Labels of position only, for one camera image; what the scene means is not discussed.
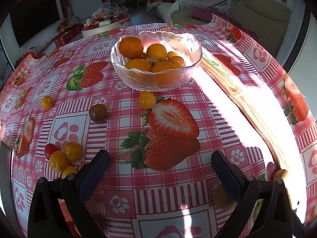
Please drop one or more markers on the red cherry tomato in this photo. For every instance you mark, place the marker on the red cherry tomato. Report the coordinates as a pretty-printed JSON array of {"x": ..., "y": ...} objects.
[{"x": 50, "y": 150}]

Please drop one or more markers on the orange mandarin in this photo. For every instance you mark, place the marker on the orange mandarin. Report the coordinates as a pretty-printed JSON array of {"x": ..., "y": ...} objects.
[{"x": 130, "y": 47}]

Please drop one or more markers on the small pale yellow tomato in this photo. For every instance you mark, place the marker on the small pale yellow tomato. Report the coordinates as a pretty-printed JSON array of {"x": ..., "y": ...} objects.
[{"x": 281, "y": 174}]

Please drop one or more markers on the strawberry print plaid tablecloth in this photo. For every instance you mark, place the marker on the strawberry print plaid tablecloth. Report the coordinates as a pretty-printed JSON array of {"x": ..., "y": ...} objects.
[{"x": 118, "y": 129}]

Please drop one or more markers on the small yellow-orange tomato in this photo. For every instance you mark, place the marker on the small yellow-orange tomato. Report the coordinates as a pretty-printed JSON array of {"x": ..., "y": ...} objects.
[
  {"x": 176, "y": 62},
  {"x": 172, "y": 54}
]

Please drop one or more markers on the orange-brown tomato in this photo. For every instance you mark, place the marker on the orange-brown tomato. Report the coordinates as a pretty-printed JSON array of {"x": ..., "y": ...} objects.
[{"x": 221, "y": 199}]

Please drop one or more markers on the round yellow-orange tomato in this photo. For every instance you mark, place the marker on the round yellow-orange tomato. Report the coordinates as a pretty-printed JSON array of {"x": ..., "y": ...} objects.
[{"x": 156, "y": 52}]

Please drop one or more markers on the stack of red boxes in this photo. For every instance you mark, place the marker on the stack of red boxes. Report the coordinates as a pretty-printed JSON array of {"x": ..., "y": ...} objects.
[{"x": 66, "y": 35}]

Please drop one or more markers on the large yellow-orange tomato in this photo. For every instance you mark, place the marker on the large yellow-orange tomato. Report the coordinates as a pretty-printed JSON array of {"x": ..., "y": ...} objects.
[
  {"x": 138, "y": 65},
  {"x": 163, "y": 70}
]

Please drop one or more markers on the clear glass bowl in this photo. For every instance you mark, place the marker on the clear glass bowl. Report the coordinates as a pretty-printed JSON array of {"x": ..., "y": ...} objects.
[{"x": 192, "y": 45}]

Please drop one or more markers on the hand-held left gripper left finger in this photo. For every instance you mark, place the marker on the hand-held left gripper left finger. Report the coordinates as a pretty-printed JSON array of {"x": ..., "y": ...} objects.
[{"x": 94, "y": 174}]

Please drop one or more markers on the dark red cushion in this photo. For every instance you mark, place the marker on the dark red cushion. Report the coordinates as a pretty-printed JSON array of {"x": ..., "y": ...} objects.
[{"x": 201, "y": 15}]

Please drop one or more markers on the yellow cherry tomato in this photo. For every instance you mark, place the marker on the yellow cherry tomato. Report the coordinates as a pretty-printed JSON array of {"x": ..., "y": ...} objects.
[
  {"x": 47, "y": 102},
  {"x": 73, "y": 150},
  {"x": 68, "y": 171},
  {"x": 147, "y": 100},
  {"x": 58, "y": 161}
]

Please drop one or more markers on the thin metal rod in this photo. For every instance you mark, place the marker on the thin metal rod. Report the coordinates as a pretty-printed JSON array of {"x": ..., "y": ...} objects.
[{"x": 226, "y": 0}]

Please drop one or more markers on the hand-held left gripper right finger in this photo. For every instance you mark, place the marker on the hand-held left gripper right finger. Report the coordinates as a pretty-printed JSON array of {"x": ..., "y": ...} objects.
[{"x": 226, "y": 176}]

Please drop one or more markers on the black flat television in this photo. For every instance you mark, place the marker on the black flat television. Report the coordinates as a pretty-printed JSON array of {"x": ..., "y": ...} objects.
[{"x": 34, "y": 17}]

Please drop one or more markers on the dark brown tomato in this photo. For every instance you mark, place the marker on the dark brown tomato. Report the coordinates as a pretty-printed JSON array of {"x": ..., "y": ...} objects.
[{"x": 98, "y": 113}]

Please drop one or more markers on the round beige stool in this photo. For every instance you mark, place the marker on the round beige stool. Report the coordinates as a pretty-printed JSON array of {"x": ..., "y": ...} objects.
[{"x": 180, "y": 17}]

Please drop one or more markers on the beige armchair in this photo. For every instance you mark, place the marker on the beige armchair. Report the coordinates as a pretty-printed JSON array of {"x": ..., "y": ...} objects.
[{"x": 262, "y": 14}]

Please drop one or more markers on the white oval coffee table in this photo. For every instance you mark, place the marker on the white oval coffee table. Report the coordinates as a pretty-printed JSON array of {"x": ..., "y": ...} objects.
[{"x": 106, "y": 27}]

